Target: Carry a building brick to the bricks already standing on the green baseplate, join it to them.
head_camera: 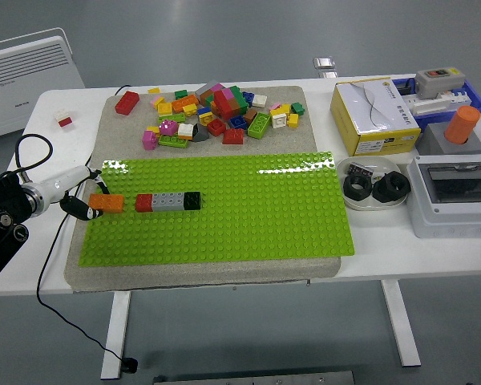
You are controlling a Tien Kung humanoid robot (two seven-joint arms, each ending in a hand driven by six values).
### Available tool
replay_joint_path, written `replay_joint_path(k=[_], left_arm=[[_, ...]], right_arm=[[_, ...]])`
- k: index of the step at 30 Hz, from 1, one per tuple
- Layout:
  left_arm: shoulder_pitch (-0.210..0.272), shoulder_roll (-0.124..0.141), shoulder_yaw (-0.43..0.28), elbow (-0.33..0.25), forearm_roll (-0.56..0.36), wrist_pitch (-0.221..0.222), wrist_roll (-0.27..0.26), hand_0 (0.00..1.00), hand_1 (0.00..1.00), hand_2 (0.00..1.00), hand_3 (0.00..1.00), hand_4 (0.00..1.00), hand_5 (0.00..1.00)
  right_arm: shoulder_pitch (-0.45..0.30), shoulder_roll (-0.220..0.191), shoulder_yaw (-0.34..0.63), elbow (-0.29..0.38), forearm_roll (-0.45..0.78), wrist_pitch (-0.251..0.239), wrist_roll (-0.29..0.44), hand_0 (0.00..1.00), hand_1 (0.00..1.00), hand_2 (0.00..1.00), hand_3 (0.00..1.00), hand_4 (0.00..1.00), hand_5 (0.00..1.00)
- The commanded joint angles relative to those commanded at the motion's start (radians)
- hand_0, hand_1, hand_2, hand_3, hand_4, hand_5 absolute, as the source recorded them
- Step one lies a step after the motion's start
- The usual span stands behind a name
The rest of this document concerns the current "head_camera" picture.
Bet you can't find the grey metal plate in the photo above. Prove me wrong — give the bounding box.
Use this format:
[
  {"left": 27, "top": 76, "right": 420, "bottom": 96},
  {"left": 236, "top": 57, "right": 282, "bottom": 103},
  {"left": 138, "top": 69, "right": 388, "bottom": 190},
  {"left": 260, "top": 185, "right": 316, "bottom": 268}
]
[{"left": 152, "top": 370, "right": 356, "bottom": 385}]

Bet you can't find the pink building brick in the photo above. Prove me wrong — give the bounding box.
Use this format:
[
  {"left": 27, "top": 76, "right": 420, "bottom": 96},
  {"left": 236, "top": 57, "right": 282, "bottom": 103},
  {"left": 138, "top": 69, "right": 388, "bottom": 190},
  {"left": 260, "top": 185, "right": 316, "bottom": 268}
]
[{"left": 141, "top": 130, "right": 159, "bottom": 151}]

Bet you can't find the grey block holder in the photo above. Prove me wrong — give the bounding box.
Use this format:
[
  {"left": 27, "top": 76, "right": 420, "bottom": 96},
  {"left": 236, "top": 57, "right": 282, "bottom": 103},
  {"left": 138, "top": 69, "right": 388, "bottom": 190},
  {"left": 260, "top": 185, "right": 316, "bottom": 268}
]
[{"left": 415, "top": 122, "right": 481, "bottom": 156}]

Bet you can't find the orange building brick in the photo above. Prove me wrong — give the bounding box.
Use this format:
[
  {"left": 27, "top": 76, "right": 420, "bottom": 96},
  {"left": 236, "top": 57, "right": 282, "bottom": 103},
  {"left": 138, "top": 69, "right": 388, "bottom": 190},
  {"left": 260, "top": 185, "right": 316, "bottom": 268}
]
[{"left": 87, "top": 192, "right": 125, "bottom": 214}]

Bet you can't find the large grey brick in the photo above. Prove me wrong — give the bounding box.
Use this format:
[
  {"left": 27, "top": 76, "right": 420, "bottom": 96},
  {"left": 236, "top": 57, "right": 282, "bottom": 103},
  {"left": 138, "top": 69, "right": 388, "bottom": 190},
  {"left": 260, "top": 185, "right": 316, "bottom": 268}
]
[{"left": 194, "top": 79, "right": 225, "bottom": 104}]

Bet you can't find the white and red brick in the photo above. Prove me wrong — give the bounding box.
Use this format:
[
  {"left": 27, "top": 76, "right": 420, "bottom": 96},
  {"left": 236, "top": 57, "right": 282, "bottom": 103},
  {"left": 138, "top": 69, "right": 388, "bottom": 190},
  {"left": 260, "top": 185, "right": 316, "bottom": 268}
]
[{"left": 53, "top": 108, "right": 75, "bottom": 128}]

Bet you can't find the white dish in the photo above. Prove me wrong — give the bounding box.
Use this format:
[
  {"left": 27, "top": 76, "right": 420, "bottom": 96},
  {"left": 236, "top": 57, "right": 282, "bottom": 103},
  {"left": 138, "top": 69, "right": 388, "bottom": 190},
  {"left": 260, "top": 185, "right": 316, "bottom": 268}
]
[{"left": 336, "top": 156, "right": 410, "bottom": 212}]

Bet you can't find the orange cylinder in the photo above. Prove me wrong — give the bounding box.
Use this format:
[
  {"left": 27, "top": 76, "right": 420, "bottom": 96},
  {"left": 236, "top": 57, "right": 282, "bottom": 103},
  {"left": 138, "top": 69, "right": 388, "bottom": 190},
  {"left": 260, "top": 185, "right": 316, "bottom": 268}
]
[{"left": 443, "top": 105, "right": 481, "bottom": 145}]

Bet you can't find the small red building brick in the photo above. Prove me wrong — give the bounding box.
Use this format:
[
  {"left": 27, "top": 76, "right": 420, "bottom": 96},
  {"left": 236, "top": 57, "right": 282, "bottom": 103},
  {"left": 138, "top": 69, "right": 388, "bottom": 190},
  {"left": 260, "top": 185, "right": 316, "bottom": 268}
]
[{"left": 135, "top": 193, "right": 154, "bottom": 213}]

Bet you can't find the white electrical enclosure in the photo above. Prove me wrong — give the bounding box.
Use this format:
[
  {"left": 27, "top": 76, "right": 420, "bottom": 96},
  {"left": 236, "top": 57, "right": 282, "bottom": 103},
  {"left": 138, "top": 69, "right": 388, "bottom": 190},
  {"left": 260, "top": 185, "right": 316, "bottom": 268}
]
[{"left": 405, "top": 154, "right": 481, "bottom": 240}]

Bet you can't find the grey push-button switch box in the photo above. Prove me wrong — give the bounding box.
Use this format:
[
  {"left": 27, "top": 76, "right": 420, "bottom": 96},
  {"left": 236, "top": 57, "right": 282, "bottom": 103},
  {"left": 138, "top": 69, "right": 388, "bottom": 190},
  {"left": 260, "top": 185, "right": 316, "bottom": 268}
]
[{"left": 414, "top": 67, "right": 466, "bottom": 100}]

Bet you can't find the grey sloped brick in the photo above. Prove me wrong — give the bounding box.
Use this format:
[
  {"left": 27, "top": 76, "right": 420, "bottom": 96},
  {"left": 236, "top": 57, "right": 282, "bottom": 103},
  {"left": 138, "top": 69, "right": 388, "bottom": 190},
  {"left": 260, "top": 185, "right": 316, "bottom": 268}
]
[{"left": 191, "top": 123, "right": 212, "bottom": 143}]

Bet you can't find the wide lime green brick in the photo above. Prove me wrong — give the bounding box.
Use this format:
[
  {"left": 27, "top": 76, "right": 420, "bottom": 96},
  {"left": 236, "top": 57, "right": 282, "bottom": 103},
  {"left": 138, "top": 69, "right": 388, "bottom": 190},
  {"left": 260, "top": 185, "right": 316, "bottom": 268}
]
[{"left": 246, "top": 111, "right": 272, "bottom": 140}]

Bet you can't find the yellow and white carton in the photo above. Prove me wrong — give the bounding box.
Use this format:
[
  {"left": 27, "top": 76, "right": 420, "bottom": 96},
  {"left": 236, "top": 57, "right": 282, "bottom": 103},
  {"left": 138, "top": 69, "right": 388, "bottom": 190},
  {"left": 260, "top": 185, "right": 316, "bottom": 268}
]
[{"left": 329, "top": 77, "right": 422, "bottom": 157}]

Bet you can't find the blue plastic tray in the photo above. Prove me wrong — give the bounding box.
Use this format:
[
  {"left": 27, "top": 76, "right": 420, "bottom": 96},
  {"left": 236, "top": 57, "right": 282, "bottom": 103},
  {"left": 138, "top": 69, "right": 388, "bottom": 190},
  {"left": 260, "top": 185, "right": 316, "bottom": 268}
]
[{"left": 392, "top": 76, "right": 481, "bottom": 128}]

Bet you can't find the small black circuit module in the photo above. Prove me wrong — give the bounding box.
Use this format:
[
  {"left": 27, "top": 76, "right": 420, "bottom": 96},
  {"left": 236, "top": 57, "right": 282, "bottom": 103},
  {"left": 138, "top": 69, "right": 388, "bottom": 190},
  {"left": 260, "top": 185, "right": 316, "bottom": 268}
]
[{"left": 346, "top": 160, "right": 376, "bottom": 177}]

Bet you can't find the multicolour joined brick stack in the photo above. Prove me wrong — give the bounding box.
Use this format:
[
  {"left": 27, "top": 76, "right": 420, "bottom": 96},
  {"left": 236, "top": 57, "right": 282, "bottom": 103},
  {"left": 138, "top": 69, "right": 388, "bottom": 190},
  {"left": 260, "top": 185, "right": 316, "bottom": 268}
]
[{"left": 210, "top": 85, "right": 250, "bottom": 120}]

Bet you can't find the long grey building brick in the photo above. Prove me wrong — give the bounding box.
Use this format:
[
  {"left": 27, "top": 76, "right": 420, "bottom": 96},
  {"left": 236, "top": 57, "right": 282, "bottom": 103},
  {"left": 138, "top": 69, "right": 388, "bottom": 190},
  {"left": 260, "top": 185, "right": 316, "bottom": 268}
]
[{"left": 151, "top": 191, "right": 186, "bottom": 213}]

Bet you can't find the square red brick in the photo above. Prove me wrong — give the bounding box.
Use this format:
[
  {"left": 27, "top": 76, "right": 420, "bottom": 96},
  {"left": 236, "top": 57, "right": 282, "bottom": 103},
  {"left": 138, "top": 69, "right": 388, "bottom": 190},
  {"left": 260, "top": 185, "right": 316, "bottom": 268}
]
[
  {"left": 206, "top": 119, "right": 227, "bottom": 137},
  {"left": 221, "top": 128, "right": 246, "bottom": 145}
]

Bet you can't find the white terminal block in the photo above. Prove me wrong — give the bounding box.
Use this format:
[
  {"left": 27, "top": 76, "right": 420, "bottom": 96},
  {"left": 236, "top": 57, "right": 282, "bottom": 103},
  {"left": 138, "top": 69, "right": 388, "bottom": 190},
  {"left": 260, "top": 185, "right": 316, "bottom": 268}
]
[{"left": 402, "top": 90, "right": 472, "bottom": 117}]

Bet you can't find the large black hex nut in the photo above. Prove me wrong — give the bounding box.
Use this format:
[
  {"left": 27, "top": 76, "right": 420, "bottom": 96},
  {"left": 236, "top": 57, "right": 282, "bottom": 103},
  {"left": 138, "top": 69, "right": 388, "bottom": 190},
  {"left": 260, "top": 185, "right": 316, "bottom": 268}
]
[
  {"left": 342, "top": 172, "right": 374, "bottom": 209},
  {"left": 371, "top": 170, "right": 409, "bottom": 204}
]

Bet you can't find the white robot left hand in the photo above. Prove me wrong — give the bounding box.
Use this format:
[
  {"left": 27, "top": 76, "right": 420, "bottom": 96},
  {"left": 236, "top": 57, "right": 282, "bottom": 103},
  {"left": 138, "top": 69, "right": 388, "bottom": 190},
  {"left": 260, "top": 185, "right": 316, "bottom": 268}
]
[{"left": 39, "top": 164, "right": 110, "bottom": 221}]

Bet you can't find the white panel heater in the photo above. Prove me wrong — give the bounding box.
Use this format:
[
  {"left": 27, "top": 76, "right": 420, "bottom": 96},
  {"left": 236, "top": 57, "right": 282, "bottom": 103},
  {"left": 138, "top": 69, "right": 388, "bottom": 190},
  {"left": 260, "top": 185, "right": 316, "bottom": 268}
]
[{"left": 0, "top": 26, "right": 86, "bottom": 156}]

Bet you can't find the long red building brick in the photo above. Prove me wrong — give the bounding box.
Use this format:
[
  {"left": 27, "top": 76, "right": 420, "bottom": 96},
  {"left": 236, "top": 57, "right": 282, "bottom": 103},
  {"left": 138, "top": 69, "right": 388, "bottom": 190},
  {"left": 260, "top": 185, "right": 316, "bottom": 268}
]
[{"left": 114, "top": 90, "right": 140, "bottom": 116}]

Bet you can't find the black building brick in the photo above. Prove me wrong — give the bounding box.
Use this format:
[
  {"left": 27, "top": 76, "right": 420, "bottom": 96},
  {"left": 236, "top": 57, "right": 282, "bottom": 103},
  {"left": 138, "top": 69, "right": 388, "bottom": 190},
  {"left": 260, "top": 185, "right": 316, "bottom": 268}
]
[{"left": 183, "top": 191, "right": 203, "bottom": 211}]

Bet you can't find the grey-brown mat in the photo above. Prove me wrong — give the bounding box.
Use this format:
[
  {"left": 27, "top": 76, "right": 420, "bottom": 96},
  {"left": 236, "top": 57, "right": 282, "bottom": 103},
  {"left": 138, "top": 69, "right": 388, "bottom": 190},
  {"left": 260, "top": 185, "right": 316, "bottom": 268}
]
[{"left": 63, "top": 84, "right": 342, "bottom": 290}]

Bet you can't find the green studded baseplate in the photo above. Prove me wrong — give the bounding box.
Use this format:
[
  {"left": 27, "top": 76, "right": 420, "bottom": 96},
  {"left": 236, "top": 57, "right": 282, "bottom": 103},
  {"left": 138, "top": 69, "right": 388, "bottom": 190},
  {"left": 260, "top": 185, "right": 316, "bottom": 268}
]
[{"left": 78, "top": 151, "right": 356, "bottom": 267}]

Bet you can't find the long orange brick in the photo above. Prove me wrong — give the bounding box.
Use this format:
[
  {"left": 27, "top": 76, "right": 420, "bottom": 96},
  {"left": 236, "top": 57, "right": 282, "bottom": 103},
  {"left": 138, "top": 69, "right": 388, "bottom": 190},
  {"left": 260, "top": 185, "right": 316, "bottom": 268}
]
[{"left": 170, "top": 95, "right": 200, "bottom": 113}]

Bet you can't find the white table leg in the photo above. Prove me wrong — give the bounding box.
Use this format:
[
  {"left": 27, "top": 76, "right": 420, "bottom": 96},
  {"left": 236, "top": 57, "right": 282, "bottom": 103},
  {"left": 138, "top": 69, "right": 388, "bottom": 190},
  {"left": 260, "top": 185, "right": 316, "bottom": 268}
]
[
  {"left": 380, "top": 279, "right": 422, "bottom": 368},
  {"left": 99, "top": 291, "right": 132, "bottom": 381}
]

